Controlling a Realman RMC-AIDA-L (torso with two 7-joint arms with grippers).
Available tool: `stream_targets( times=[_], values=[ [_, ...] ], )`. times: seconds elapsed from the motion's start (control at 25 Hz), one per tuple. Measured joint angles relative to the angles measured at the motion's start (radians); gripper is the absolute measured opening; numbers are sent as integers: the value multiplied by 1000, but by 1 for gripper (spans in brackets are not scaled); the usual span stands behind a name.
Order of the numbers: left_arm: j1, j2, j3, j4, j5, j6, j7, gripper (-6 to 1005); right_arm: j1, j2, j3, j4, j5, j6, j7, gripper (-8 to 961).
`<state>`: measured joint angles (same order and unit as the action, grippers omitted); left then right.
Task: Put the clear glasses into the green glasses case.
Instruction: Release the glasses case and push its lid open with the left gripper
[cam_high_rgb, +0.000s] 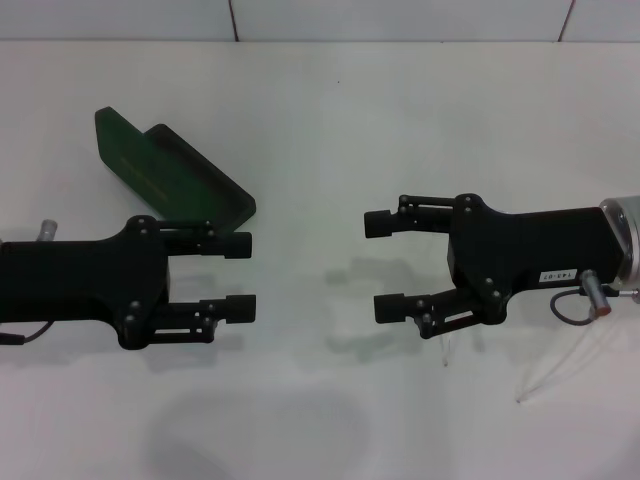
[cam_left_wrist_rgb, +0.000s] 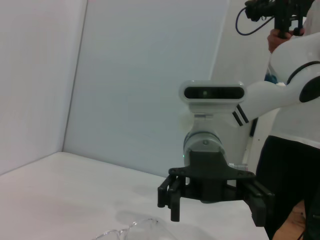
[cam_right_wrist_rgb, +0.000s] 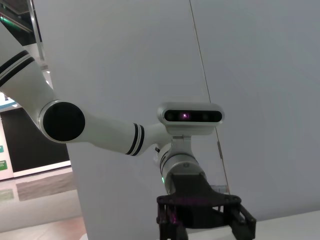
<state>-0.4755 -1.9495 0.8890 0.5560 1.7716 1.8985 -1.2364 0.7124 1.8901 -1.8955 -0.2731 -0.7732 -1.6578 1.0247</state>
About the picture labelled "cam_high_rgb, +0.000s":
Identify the left gripper silver plug post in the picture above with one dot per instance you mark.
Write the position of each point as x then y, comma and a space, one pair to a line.
49, 229

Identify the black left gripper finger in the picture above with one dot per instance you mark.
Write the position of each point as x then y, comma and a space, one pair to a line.
235, 245
240, 309

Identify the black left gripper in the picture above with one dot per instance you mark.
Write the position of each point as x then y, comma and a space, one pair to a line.
75, 280

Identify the clear white glasses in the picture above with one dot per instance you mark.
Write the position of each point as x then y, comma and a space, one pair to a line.
444, 356

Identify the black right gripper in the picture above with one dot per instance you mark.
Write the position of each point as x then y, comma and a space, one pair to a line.
530, 250

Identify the right gripper silver plug post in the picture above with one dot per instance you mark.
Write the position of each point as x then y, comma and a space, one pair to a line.
596, 292

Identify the green glasses case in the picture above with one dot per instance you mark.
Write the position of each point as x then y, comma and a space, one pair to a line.
150, 160

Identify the gripper silver plug post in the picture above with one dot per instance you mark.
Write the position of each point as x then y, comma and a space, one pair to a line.
596, 292
49, 229

